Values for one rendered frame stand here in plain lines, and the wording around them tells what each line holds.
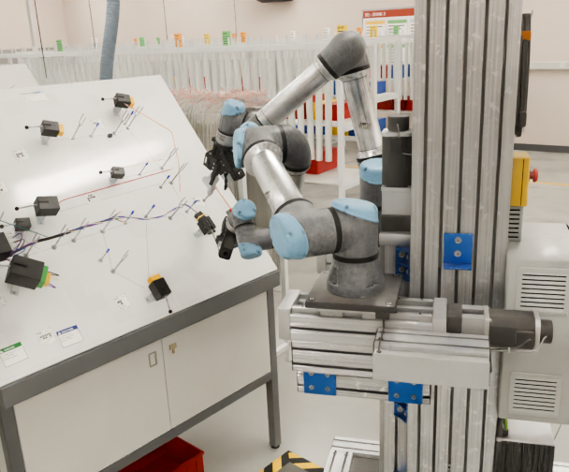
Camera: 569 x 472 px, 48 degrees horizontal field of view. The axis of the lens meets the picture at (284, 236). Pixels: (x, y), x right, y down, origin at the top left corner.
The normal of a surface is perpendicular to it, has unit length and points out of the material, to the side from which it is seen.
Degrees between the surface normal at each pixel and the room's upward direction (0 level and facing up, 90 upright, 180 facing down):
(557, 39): 90
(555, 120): 90
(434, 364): 90
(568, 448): 0
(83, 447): 90
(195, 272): 50
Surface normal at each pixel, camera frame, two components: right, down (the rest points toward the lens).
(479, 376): -0.25, 0.30
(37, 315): 0.54, -0.49
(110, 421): 0.74, 0.17
